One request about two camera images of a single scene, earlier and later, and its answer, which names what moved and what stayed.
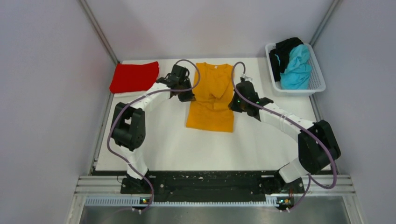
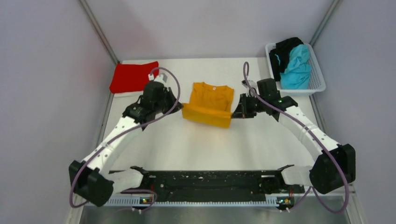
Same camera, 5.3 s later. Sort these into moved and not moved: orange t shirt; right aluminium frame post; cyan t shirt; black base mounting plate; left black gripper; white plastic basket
Moved: left black gripper; orange t shirt
Not moved: right aluminium frame post; white plastic basket; black base mounting plate; cyan t shirt
